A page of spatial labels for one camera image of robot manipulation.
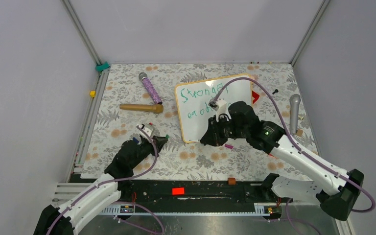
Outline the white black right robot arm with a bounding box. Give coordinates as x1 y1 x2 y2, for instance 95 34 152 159
200 99 364 221

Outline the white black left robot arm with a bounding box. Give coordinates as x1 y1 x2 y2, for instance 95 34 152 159
33 136 168 235

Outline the silver grey microphone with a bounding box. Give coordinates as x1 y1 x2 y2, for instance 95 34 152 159
289 94 301 135

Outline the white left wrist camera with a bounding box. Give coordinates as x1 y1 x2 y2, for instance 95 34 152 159
137 124 155 141

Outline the red plastic frame box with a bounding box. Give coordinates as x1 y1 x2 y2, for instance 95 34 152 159
252 91 260 104

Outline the purple glitter microphone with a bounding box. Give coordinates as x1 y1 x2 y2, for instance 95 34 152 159
139 72 163 105

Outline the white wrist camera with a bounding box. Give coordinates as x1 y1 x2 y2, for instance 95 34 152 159
209 98 231 122
137 124 155 141

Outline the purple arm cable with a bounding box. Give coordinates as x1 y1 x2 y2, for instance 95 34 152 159
45 124 160 235
209 77 376 213

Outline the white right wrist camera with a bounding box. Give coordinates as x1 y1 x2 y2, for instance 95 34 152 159
209 98 231 122

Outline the floral patterned table mat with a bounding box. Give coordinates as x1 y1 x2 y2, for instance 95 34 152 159
81 64 307 181

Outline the golden brown microphone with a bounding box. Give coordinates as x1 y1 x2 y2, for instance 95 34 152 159
119 104 164 114

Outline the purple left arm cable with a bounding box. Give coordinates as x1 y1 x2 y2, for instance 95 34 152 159
45 124 160 235

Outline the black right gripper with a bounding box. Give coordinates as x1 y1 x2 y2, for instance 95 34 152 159
200 114 249 146

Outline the yellow framed whiteboard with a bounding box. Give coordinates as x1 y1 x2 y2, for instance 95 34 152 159
175 73 253 143

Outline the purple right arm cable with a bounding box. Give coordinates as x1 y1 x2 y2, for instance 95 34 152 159
209 77 376 213

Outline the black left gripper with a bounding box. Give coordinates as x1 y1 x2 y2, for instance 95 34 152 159
130 135 167 169

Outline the red tape label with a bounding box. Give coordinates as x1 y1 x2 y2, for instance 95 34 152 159
171 187 185 196

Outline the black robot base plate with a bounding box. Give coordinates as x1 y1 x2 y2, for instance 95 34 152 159
119 180 288 214

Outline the teal corner clip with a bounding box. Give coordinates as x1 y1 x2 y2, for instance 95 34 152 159
95 62 110 72

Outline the grey slotted cable duct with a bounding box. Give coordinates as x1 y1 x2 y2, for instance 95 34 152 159
65 203 283 216

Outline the small brown wooden block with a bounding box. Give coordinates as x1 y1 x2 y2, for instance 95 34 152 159
227 177 236 185

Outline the small tan wooden cube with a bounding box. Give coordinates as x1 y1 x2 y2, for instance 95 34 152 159
296 129 304 137

